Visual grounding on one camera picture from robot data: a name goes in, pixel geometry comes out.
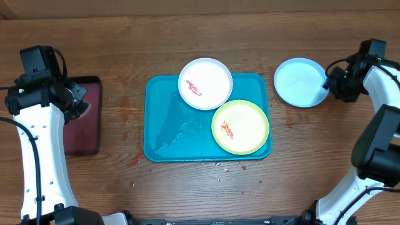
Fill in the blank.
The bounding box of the yellow-green rimmed plate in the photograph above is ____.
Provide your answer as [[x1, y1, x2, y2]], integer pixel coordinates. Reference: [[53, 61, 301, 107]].
[[211, 100, 271, 156]]

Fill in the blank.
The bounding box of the black tray with red water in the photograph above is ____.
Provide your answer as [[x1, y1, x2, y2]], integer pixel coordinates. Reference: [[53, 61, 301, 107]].
[[63, 76, 103, 156]]

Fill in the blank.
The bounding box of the light blue plate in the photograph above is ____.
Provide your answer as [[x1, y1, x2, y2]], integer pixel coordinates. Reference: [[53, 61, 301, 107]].
[[274, 57, 329, 108]]

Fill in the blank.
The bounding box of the white plate with red stain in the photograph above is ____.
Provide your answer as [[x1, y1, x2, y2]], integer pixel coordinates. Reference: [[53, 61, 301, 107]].
[[178, 57, 233, 111]]

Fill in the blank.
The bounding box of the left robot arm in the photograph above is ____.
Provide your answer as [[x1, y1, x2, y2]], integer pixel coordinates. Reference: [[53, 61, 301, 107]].
[[6, 69, 134, 224]]

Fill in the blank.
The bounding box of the teal plastic serving tray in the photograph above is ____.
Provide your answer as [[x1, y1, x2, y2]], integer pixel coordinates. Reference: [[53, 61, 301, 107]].
[[143, 75, 273, 163]]

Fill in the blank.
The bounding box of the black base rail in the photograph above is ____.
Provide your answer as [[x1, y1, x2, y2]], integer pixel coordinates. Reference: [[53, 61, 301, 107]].
[[136, 216, 300, 225]]

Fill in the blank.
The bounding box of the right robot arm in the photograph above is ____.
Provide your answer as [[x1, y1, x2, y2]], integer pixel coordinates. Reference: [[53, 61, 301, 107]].
[[288, 56, 399, 224]]

